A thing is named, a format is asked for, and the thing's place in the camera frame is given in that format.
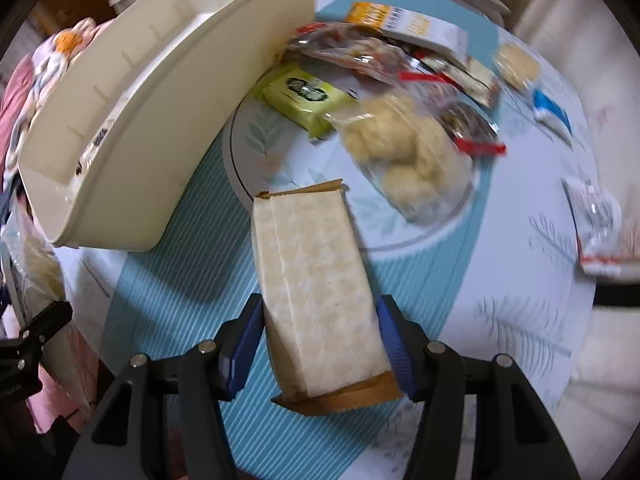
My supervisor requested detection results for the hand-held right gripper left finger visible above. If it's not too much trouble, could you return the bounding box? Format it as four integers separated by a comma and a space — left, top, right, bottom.
62, 293, 265, 480

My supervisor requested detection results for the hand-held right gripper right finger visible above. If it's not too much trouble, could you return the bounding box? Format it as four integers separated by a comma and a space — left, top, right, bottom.
376, 293, 581, 480

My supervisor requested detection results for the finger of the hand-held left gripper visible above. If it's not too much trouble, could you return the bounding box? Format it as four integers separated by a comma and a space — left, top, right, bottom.
20, 301, 74, 347

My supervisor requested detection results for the cake slice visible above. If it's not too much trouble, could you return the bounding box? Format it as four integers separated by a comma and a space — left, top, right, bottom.
250, 178, 405, 416

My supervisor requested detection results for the cream plastic storage box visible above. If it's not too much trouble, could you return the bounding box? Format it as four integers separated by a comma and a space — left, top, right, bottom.
17, 0, 318, 252

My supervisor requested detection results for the clear packet of yellow crackers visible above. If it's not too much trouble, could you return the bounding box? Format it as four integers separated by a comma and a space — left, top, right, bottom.
492, 42, 543, 93

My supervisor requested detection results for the clear packet of brown snacks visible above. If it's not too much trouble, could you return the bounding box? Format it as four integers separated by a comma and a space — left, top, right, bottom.
286, 21, 416, 83

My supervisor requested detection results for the clear plastic bag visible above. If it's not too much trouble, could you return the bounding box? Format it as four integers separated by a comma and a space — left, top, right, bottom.
0, 205, 96, 411

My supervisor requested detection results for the white plate with leaf print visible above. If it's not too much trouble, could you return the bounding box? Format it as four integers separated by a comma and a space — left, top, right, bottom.
222, 55, 483, 256

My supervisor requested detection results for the clear bag of round pastries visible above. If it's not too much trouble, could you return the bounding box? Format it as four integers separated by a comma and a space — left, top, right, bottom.
325, 92, 476, 223

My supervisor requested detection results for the pink printed blanket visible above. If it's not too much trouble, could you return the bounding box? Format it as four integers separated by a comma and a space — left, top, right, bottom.
0, 17, 111, 433

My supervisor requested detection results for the dark packet with red strip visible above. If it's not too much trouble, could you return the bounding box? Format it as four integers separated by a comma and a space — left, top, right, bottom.
440, 102, 507, 158

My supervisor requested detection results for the white packet with red edge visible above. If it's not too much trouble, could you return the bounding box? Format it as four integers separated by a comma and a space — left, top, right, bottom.
562, 177, 626, 276

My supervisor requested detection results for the green snack packet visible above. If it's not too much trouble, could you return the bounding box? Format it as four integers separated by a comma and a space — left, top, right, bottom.
255, 63, 361, 143

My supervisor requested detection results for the blue and white packet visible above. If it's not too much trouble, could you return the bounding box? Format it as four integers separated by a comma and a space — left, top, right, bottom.
530, 89, 573, 143

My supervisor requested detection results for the orange and white snack packet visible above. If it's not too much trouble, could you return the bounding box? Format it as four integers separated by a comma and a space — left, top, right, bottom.
345, 2, 471, 58

